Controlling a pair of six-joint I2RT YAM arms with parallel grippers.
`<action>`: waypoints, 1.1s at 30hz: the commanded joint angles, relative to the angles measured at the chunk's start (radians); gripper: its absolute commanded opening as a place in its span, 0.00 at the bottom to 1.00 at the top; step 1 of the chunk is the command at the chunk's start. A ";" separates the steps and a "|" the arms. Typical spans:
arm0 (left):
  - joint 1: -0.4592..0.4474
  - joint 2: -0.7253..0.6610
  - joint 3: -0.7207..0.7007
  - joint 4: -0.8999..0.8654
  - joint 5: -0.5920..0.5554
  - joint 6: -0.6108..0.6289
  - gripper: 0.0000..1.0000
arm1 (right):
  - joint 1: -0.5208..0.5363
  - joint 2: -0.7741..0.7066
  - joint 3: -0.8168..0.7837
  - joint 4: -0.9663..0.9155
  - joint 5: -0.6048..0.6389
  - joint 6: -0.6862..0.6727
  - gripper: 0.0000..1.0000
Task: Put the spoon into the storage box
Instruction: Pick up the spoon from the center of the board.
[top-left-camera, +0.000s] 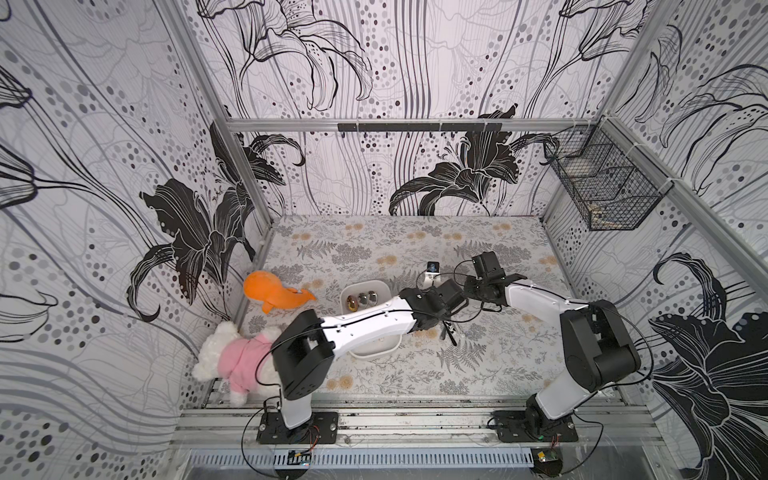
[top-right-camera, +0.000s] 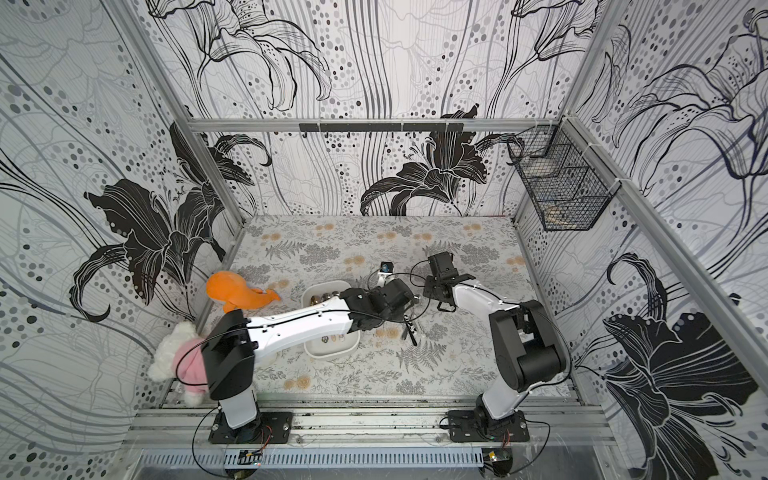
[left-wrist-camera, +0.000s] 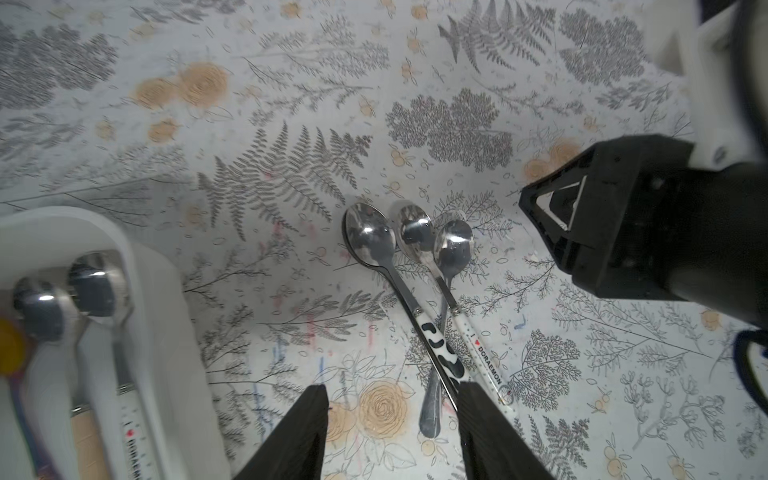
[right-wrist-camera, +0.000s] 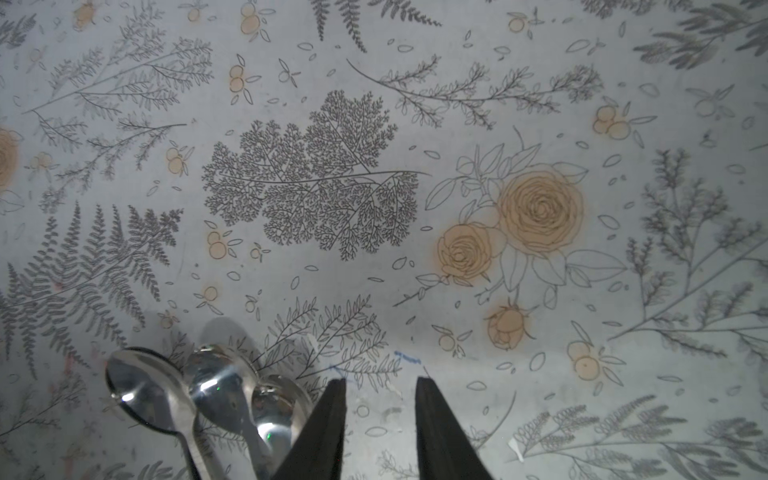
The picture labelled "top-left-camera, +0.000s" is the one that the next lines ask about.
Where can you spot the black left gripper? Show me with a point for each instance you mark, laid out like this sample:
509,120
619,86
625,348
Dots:
443,311

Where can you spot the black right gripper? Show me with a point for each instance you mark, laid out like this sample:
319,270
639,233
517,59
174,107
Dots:
475,285

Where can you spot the black handled spoon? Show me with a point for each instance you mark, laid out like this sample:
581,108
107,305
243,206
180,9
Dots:
448,332

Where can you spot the white rectangular storage box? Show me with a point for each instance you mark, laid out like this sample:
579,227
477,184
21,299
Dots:
384,345

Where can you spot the iridescent rainbow metal spoon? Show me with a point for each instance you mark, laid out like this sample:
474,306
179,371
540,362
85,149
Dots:
352,304

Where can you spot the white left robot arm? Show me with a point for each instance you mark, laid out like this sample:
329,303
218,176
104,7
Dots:
304,353

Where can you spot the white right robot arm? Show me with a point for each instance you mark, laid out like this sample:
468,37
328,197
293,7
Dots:
598,351

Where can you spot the orange plush toy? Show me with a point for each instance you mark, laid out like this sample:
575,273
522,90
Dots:
268,289

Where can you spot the white pink plush toy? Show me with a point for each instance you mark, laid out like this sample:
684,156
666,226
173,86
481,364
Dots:
246,364

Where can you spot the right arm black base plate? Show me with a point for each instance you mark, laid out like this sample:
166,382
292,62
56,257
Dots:
516,426

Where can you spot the white slotted cable duct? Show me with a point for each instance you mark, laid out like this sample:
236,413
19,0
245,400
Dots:
393,458

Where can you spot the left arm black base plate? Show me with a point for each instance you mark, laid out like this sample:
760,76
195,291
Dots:
320,429

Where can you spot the black wire basket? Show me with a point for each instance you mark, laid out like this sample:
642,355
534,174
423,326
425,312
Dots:
603,177

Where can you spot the black bar on rail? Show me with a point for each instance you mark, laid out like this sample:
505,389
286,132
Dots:
419,127

